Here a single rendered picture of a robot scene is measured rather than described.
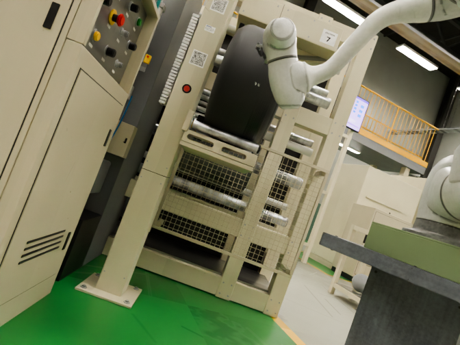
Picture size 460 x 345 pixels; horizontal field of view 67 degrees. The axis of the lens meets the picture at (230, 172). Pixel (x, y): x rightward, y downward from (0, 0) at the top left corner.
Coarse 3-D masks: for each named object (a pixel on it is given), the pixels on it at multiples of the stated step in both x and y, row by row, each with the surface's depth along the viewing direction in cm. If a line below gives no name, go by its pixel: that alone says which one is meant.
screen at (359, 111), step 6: (360, 102) 577; (366, 102) 581; (354, 108) 574; (360, 108) 578; (366, 108) 582; (354, 114) 575; (360, 114) 579; (348, 120) 572; (354, 120) 576; (360, 120) 580; (348, 126) 573; (354, 126) 577; (360, 126) 581
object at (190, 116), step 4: (188, 112) 160; (192, 112) 160; (188, 116) 160; (192, 116) 160; (188, 120) 160; (192, 120) 163; (184, 124) 160; (188, 124) 160; (184, 128) 160; (188, 128) 161
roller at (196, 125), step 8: (192, 128) 165; (200, 128) 164; (208, 128) 164; (216, 128) 165; (216, 136) 165; (224, 136) 164; (232, 136) 165; (240, 144) 165; (248, 144) 165; (256, 144) 165; (256, 152) 166
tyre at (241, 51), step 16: (240, 32) 160; (256, 32) 160; (240, 48) 153; (224, 64) 155; (240, 64) 152; (256, 64) 152; (224, 80) 153; (240, 80) 152; (256, 80) 152; (224, 96) 155; (240, 96) 154; (256, 96) 153; (272, 96) 154; (208, 112) 164; (224, 112) 159; (240, 112) 157; (256, 112) 156; (272, 112) 158; (224, 128) 165; (240, 128) 162; (256, 128) 161
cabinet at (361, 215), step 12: (348, 216) 620; (360, 216) 594; (372, 216) 570; (384, 216) 577; (348, 228) 610; (396, 228) 587; (360, 240) 575; (336, 252) 616; (336, 264) 605; (348, 264) 579; (348, 276) 572
